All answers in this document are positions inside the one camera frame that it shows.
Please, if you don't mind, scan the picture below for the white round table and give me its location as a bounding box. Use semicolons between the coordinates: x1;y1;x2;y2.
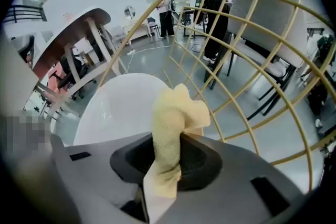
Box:
73;72;175;146

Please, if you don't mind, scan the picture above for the round wall mirror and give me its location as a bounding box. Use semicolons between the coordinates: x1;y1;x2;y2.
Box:
123;5;137;19

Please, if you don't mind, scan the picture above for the gold wire chair white seat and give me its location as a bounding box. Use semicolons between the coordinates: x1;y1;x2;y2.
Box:
97;0;336;192

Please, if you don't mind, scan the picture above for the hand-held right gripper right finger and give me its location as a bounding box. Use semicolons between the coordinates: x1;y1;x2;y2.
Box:
160;132;308;224

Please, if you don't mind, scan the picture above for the yellow cleaning cloth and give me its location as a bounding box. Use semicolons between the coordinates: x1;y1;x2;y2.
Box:
143;83;212;199

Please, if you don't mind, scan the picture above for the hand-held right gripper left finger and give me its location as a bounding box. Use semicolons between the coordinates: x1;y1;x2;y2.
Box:
65;132;154;223

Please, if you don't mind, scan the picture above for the white curved table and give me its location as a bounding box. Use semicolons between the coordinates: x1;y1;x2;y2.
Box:
31;7;124;119

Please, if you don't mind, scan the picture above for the person's head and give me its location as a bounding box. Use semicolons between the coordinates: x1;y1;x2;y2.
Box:
5;114;53;153

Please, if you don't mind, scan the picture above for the grey upholstered chair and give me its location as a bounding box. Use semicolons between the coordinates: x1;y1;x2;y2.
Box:
226;0;308;120

